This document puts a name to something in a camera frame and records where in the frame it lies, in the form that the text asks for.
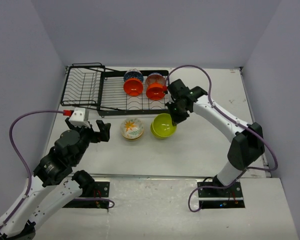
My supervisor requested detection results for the yellow teal patterned bowl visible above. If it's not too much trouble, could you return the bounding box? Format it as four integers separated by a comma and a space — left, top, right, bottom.
122, 131, 144, 141

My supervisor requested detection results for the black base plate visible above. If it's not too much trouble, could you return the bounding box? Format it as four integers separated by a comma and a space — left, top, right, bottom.
63, 181, 113, 210
197, 178, 246, 209

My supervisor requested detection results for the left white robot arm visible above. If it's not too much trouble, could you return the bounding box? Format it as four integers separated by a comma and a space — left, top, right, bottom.
0, 118, 111, 240

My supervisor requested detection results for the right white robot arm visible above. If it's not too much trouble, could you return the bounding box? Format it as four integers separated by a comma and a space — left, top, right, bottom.
165, 79, 265, 197

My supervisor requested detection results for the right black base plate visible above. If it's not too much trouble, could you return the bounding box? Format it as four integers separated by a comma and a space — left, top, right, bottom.
197, 178, 246, 209

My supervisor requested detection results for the white floral bowl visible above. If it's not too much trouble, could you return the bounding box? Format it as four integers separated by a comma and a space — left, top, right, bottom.
120, 117, 145, 136

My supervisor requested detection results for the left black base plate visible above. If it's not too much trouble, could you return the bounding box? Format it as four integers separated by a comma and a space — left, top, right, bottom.
63, 181, 113, 210

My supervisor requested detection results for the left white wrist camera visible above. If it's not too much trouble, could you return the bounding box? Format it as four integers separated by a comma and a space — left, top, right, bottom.
63, 107, 90, 128

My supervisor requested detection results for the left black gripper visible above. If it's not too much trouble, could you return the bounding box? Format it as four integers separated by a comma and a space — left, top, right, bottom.
66, 116, 111, 164

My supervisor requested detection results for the green bowl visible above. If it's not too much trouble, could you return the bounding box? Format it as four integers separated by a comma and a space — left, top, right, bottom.
150, 113, 177, 139

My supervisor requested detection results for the red patterned bowl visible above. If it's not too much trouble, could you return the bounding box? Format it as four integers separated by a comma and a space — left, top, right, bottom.
145, 72, 166, 86

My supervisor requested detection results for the orange bowl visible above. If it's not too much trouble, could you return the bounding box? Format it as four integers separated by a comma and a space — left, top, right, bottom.
146, 83, 167, 101
123, 77, 144, 97

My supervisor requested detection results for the black wire dish rack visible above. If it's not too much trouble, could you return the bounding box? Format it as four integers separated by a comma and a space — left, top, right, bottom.
60, 62, 169, 117

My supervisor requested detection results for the blue patterned bowl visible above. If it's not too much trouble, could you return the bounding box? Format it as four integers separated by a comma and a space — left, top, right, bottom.
123, 68, 144, 82

